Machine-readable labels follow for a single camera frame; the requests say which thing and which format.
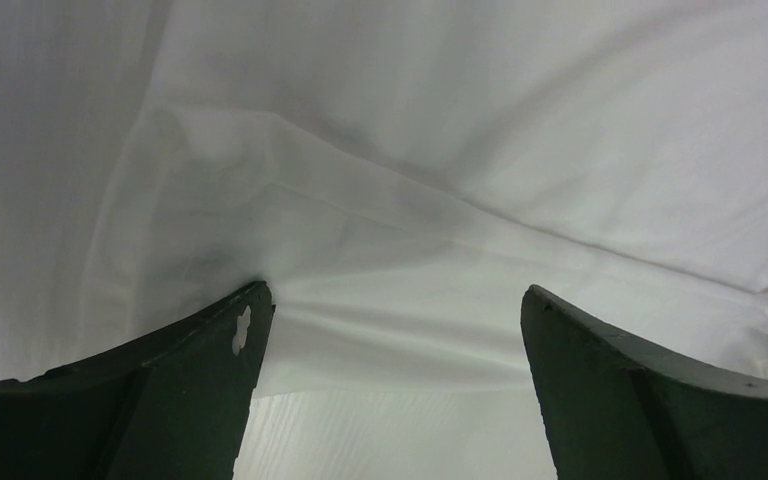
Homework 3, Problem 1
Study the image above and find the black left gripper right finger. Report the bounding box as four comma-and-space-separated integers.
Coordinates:
521, 285, 768, 479

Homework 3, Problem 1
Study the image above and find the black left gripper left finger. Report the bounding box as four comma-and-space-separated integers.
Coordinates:
0, 281, 275, 479

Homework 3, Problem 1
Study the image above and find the white printed t shirt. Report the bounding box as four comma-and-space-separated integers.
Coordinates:
79, 1, 768, 396

